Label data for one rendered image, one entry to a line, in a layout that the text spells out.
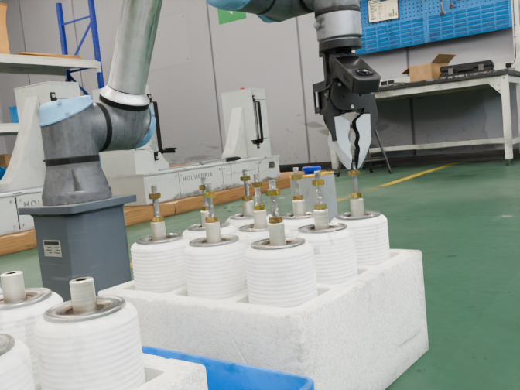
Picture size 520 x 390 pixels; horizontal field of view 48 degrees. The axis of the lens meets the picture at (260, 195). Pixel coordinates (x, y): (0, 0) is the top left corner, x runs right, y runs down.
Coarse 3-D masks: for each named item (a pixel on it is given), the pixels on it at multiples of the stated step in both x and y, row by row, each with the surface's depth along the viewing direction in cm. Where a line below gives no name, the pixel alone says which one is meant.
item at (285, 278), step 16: (256, 256) 77; (272, 256) 76; (288, 256) 76; (304, 256) 77; (256, 272) 77; (272, 272) 76; (288, 272) 76; (304, 272) 77; (256, 288) 78; (272, 288) 76; (288, 288) 76; (304, 288) 77; (256, 304) 78; (272, 304) 77; (288, 304) 76
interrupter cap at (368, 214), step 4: (348, 212) 102; (364, 212) 101; (368, 212) 100; (372, 212) 100; (376, 212) 99; (336, 216) 99; (340, 216) 99; (344, 216) 99; (348, 216) 100; (364, 216) 96; (368, 216) 95; (372, 216) 96; (376, 216) 96; (344, 220) 96; (348, 220) 96; (352, 220) 96
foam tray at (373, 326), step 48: (336, 288) 82; (384, 288) 89; (144, 336) 88; (192, 336) 82; (240, 336) 76; (288, 336) 72; (336, 336) 77; (384, 336) 89; (336, 384) 77; (384, 384) 88
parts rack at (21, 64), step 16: (64, 32) 681; (96, 32) 650; (64, 48) 680; (96, 48) 649; (0, 64) 601; (16, 64) 610; (32, 64) 584; (48, 64) 596; (64, 64) 613; (80, 64) 630; (96, 64) 648; (0, 128) 550; (16, 128) 564
